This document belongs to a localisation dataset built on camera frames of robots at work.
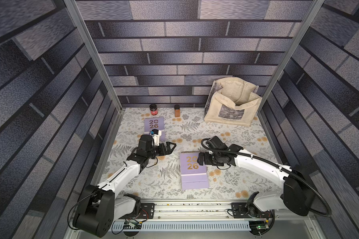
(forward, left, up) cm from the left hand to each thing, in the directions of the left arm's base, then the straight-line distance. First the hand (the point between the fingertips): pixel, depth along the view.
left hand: (171, 145), depth 83 cm
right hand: (-6, -19, -6) cm, 20 cm away
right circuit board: (-37, -44, -14) cm, 59 cm away
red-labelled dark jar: (+36, +16, -9) cm, 40 cm away
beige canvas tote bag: (+41, -45, -3) cm, 61 cm away
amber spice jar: (+34, -2, -7) cm, 35 cm away
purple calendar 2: (+26, +17, -13) cm, 34 cm away
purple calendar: (-13, -13, -11) cm, 22 cm away
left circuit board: (-36, +18, -15) cm, 43 cm away
